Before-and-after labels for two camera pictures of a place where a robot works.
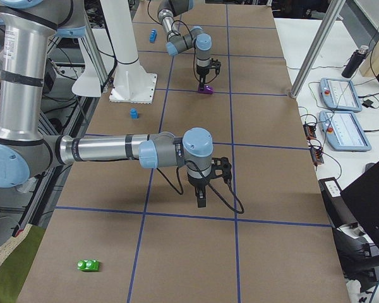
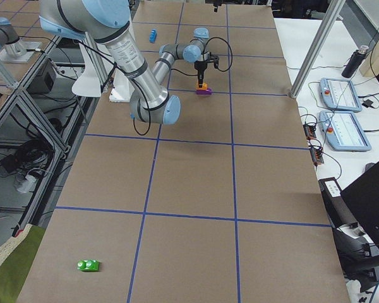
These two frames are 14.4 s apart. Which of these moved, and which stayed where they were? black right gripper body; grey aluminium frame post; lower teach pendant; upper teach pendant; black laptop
Moved: black right gripper body
Stayed: grey aluminium frame post; lower teach pendant; upper teach pendant; black laptop
